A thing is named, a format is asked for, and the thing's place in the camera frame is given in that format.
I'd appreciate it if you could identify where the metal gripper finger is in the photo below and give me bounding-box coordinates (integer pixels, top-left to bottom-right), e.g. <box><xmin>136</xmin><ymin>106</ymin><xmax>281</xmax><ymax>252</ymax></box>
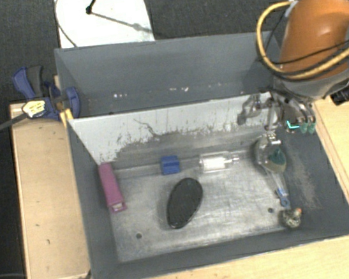
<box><xmin>261</xmin><ymin>130</ymin><xmax>285</xmax><ymax>156</ymax></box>
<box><xmin>234</xmin><ymin>92</ymin><xmax>273</xmax><ymax>126</ymax></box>

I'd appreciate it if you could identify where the clear small bottle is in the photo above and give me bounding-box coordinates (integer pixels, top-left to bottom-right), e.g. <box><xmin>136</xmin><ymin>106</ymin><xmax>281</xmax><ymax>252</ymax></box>
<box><xmin>197</xmin><ymin>148</ymin><xmax>242</xmax><ymax>174</ymax></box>

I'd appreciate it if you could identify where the grey metal bin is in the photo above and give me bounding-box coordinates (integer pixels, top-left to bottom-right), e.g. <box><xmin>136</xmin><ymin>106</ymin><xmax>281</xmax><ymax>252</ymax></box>
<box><xmin>53</xmin><ymin>10</ymin><xmax>349</xmax><ymax>279</ymax></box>

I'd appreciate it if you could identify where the blue toy brick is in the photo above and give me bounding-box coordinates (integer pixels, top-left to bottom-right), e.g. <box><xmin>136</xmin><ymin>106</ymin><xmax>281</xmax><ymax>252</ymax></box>
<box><xmin>158</xmin><ymin>154</ymin><xmax>182</xmax><ymax>176</ymax></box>

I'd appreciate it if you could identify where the black oval case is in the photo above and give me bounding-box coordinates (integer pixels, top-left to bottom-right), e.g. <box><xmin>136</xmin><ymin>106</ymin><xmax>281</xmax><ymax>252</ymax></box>
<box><xmin>161</xmin><ymin>175</ymin><xmax>209</xmax><ymax>231</ymax></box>

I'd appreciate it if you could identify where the magenta rectangular case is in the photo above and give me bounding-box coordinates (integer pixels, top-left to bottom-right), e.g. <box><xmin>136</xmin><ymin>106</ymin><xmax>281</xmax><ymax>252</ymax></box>
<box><xmin>97</xmin><ymin>160</ymin><xmax>129</xmax><ymax>216</ymax></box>

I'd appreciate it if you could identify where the clear-handled green dish brush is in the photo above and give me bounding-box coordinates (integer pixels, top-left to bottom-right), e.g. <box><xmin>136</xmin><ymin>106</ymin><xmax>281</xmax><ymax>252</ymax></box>
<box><xmin>252</xmin><ymin>138</ymin><xmax>293</xmax><ymax>211</ymax></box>

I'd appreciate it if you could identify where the black cylinder on white bracket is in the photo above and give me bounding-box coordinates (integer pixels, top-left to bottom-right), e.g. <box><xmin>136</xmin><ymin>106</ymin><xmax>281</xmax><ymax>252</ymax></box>
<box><xmin>328</xmin><ymin>77</ymin><xmax>349</xmax><ymax>107</ymax></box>

